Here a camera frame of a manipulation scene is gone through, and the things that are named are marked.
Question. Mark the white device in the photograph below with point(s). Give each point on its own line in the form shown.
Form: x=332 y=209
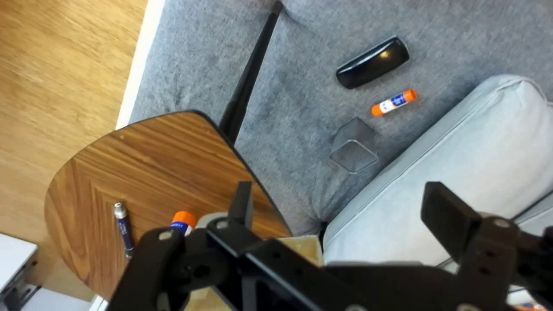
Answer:
x=15 y=259

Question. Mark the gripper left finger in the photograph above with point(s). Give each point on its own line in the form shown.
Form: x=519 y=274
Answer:
x=173 y=263

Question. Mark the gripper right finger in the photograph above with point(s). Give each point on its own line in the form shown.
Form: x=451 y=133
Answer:
x=492 y=250

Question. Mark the round wooden side table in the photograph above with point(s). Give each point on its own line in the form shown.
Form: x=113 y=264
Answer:
x=164 y=164

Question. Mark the clear plastic box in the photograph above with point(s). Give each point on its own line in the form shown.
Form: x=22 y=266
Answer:
x=354 y=149

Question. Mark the blue pen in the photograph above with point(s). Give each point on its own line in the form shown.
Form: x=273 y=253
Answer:
x=124 y=229

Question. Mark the grey fabric sofa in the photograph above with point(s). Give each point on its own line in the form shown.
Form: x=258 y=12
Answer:
x=302 y=77

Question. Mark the orange and white glue stick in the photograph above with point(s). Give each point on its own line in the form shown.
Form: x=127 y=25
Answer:
x=393 y=103
x=183 y=221

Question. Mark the black glasses case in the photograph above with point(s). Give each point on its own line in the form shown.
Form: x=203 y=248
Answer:
x=372 y=62

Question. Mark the light grey cushion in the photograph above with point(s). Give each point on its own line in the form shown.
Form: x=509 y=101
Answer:
x=453 y=172

